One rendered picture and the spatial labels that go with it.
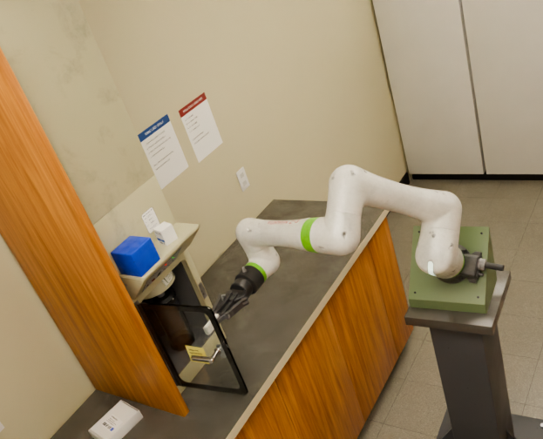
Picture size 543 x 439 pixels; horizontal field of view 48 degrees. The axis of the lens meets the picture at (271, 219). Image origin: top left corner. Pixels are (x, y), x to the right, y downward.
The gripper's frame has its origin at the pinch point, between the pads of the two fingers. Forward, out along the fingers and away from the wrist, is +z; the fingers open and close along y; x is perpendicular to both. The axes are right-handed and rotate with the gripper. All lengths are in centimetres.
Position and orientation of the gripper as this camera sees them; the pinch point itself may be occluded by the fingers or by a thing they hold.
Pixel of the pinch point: (212, 323)
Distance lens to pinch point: 207.9
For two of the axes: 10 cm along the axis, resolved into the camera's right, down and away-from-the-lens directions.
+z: -5.0, 5.6, -6.6
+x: 2.9, 8.3, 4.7
